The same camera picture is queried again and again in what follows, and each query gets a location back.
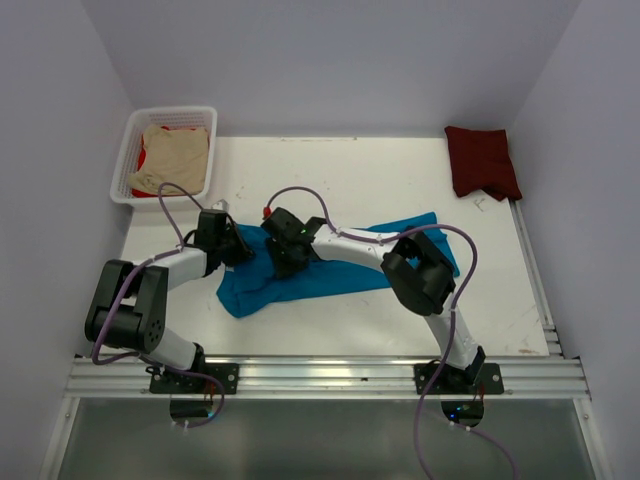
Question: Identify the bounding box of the blue t shirt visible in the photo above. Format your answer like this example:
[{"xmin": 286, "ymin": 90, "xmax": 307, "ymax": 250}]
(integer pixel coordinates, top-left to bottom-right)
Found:
[{"xmin": 215, "ymin": 211, "xmax": 460, "ymax": 319}]

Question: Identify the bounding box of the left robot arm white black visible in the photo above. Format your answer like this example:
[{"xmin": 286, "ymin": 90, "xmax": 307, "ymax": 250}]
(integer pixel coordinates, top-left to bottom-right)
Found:
[{"xmin": 84, "ymin": 209, "xmax": 254, "ymax": 393}]

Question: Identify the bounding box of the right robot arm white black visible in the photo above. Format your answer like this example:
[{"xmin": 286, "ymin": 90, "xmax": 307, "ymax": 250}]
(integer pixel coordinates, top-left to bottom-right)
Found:
[{"xmin": 261, "ymin": 207, "xmax": 486, "ymax": 393}]

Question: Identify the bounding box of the beige t shirt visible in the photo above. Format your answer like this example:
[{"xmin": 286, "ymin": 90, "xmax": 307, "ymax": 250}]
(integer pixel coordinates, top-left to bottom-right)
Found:
[{"xmin": 143, "ymin": 125, "xmax": 209, "ymax": 195}]

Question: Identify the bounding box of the red t shirt in basket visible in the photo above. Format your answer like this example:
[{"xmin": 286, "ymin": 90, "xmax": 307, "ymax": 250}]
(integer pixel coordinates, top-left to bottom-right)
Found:
[{"xmin": 127, "ymin": 128, "xmax": 164, "ymax": 198}]

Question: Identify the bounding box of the white plastic basket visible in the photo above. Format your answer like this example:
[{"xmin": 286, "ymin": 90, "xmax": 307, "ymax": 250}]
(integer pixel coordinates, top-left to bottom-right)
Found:
[{"xmin": 110, "ymin": 105, "xmax": 218, "ymax": 211}]

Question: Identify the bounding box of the folded dark red t shirt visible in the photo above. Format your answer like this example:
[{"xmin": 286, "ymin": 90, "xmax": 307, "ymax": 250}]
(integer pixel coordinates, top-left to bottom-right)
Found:
[{"xmin": 444, "ymin": 126, "xmax": 522, "ymax": 201}]

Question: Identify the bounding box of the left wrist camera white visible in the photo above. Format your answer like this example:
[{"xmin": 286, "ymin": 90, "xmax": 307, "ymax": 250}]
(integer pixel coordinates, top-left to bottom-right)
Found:
[{"xmin": 210, "ymin": 199, "xmax": 229, "ymax": 213}]

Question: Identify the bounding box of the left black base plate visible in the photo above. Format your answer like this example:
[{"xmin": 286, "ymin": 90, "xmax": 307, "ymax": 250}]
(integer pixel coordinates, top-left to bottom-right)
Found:
[{"xmin": 145, "ymin": 362, "xmax": 240, "ymax": 395}]

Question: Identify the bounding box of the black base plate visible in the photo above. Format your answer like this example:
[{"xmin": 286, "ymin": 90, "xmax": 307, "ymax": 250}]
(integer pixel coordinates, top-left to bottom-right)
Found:
[
  {"xmin": 413, "ymin": 361, "xmax": 505, "ymax": 395},
  {"xmin": 145, "ymin": 362, "xmax": 240, "ymax": 395}
]

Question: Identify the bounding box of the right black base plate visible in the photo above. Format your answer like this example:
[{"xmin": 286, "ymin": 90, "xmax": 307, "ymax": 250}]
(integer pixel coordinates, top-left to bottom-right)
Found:
[{"xmin": 413, "ymin": 361, "xmax": 505, "ymax": 395}]

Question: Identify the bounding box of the aluminium mounting rail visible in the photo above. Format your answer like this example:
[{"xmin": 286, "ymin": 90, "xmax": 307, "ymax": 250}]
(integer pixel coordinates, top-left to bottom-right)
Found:
[{"xmin": 64, "ymin": 356, "xmax": 590, "ymax": 400}]

